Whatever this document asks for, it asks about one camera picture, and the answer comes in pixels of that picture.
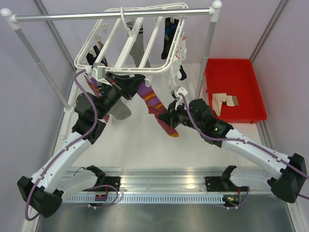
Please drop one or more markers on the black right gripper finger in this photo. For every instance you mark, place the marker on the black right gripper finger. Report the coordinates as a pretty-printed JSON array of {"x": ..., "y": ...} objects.
[
  {"x": 165, "y": 125},
  {"x": 167, "y": 116}
]

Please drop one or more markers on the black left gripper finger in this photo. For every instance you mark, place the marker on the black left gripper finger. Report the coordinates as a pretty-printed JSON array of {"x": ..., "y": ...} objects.
[
  {"x": 131, "y": 84},
  {"x": 118, "y": 78}
]

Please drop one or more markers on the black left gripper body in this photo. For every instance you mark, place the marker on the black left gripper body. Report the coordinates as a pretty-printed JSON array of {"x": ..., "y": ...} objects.
[{"x": 109, "y": 96}]

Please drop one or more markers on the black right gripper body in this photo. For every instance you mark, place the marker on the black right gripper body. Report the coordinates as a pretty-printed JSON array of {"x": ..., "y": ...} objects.
[{"x": 181, "y": 115}]

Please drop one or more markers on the purple striped sock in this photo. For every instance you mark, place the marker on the purple striped sock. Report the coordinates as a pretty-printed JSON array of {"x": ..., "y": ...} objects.
[
  {"x": 97, "y": 88},
  {"x": 155, "y": 107}
]

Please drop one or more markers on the grey sock with black stripes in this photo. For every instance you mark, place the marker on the grey sock with black stripes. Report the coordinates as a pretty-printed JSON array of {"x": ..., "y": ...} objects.
[{"x": 120, "y": 111}]

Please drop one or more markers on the white plastic clip hanger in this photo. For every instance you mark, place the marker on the white plastic clip hanger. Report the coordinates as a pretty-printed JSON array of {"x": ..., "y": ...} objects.
[{"x": 131, "y": 20}]

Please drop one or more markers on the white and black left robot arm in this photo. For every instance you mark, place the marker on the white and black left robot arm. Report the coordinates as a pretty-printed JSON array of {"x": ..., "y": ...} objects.
[{"x": 87, "y": 129}]

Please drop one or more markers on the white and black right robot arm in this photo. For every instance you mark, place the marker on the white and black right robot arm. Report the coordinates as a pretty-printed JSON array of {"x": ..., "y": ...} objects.
[{"x": 284, "y": 175}]

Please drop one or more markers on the grey sock back row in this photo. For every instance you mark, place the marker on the grey sock back row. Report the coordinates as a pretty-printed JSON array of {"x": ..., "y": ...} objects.
[{"x": 137, "y": 50}]

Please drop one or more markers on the black sock back left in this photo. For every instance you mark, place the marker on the black sock back left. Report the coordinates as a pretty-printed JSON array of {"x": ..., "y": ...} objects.
[{"x": 92, "y": 58}]

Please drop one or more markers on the brown and beige back sock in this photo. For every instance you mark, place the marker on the brown and beige back sock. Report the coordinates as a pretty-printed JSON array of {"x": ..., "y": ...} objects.
[{"x": 104, "y": 60}]

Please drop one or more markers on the red plastic bin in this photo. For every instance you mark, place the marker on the red plastic bin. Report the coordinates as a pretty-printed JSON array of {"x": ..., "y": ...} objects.
[{"x": 236, "y": 77}]

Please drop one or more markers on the black and blue patterned sock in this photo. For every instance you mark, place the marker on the black and blue patterned sock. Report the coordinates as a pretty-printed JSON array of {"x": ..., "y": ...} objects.
[{"x": 170, "y": 29}]

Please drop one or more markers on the silver and white clothes rack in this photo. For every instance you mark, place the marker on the silver and white clothes rack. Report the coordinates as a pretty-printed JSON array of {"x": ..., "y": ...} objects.
[{"x": 14, "y": 20}]

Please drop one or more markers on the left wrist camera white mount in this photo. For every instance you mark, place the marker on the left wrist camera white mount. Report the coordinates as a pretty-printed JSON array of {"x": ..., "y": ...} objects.
[{"x": 98, "y": 71}]

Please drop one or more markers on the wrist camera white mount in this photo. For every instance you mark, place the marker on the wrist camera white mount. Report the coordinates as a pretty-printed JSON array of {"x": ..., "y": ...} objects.
[
  {"x": 98, "y": 71},
  {"x": 179, "y": 93}
]

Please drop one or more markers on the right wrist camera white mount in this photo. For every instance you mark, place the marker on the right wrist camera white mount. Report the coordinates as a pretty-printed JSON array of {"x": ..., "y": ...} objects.
[{"x": 179, "y": 93}]

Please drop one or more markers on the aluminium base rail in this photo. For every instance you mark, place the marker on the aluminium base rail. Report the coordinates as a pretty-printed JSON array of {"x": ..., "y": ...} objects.
[{"x": 159, "y": 180}]

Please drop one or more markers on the white slotted cable duct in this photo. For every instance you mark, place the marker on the white slotted cable duct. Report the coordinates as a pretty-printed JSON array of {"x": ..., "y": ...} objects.
[{"x": 147, "y": 198}]

